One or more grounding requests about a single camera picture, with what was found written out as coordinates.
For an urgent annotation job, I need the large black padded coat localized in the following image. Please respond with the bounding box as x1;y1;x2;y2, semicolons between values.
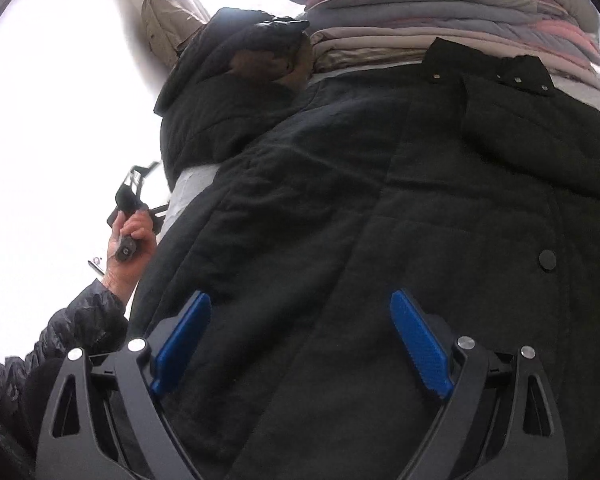
129;37;600;480

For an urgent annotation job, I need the grey and pink folded blanket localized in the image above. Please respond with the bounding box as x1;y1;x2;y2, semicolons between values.
304;0;597;63

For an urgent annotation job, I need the khaki hanging coat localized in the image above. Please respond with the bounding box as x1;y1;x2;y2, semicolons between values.
140;0;207;70

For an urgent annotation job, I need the grey patterned bed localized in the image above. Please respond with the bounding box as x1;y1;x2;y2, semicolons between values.
161;60;600;239

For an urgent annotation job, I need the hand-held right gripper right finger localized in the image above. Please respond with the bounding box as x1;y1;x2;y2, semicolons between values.
390;287;569;480

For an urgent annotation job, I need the person's left hand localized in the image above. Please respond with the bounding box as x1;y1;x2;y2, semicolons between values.
102;210;158;295

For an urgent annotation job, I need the black quilted jacket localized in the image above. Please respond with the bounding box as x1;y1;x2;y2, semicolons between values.
154;7;312;192

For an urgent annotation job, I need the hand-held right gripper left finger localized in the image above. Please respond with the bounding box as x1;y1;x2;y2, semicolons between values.
35;290;213;480

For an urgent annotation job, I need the brown garment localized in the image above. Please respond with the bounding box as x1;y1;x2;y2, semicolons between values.
229;35;314;87

